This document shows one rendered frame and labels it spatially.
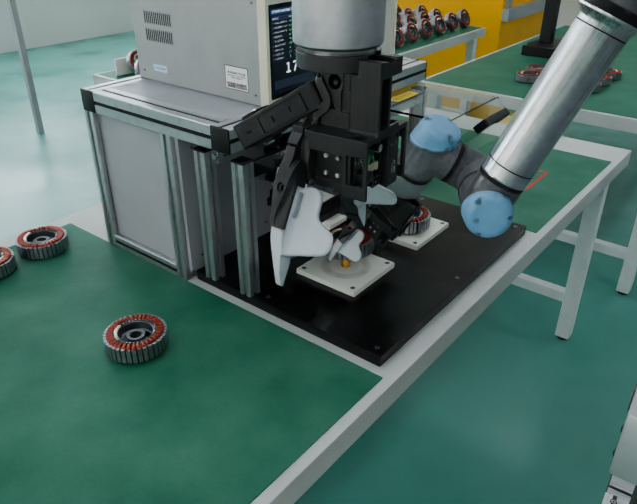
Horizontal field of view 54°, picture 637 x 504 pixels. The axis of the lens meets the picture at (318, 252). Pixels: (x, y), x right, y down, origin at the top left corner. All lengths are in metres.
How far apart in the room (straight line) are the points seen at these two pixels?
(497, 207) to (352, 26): 0.53
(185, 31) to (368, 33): 0.86
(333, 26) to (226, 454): 0.66
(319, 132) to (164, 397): 0.65
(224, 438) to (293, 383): 0.16
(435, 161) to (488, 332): 1.51
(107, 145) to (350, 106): 0.97
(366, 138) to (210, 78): 0.82
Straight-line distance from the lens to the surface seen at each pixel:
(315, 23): 0.51
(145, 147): 1.33
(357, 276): 1.29
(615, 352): 2.59
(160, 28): 1.40
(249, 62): 1.22
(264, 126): 0.59
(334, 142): 0.52
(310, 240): 0.54
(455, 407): 2.17
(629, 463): 0.79
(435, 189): 1.80
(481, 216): 0.98
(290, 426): 1.00
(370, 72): 0.51
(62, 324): 1.30
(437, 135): 1.07
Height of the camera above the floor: 1.46
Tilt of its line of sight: 29 degrees down
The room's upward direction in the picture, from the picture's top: straight up
